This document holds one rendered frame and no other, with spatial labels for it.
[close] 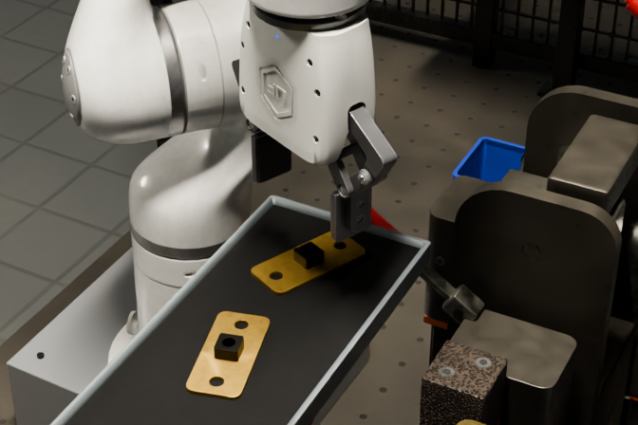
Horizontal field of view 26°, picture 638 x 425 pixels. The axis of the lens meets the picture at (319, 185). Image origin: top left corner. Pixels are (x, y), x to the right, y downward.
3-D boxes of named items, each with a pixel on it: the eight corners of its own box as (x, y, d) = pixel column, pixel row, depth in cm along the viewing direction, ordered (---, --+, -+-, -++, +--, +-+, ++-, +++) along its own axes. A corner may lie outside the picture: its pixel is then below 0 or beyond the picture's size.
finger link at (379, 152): (310, 72, 92) (309, 141, 95) (385, 126, 87) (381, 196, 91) (325, 67, 93) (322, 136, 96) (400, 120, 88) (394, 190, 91)
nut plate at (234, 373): (239, 401, 90) (238, 387, 90) (183, 392, 91) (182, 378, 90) (272, 321, 97) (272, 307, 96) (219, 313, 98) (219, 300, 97)
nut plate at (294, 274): (278, 298, 99) (278, 285, 99) (248, 272, 102) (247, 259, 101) (368, 254, 104) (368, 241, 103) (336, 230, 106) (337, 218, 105)
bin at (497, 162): (517, 251, 180) (523, 194, 175) (446, 230, 184) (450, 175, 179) (545, 209, 189) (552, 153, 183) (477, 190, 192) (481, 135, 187)
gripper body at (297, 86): (216, -27, 91) (223, 119, 97) (311, 30, 84) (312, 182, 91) (307, -56, 95) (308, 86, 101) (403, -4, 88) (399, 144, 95)
